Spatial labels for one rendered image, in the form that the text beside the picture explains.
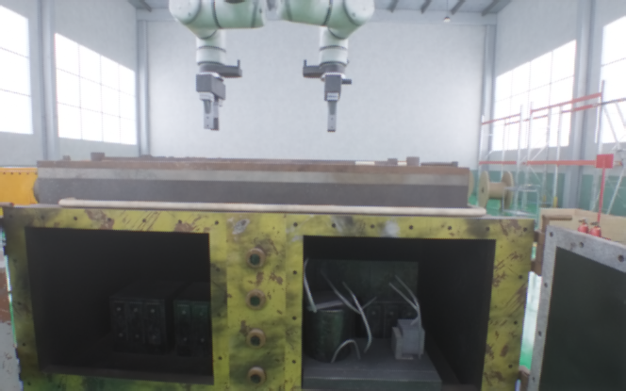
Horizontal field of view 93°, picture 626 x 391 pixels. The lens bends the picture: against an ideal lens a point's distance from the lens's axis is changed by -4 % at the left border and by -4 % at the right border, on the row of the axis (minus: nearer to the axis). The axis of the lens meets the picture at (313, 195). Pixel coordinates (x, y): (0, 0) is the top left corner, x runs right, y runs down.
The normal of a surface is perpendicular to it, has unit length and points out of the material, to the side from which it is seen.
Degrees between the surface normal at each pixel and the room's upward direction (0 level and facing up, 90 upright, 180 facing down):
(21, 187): 90
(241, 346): 90
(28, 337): 90
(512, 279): 90
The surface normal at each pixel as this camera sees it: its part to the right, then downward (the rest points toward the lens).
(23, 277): -0.04, 0.10
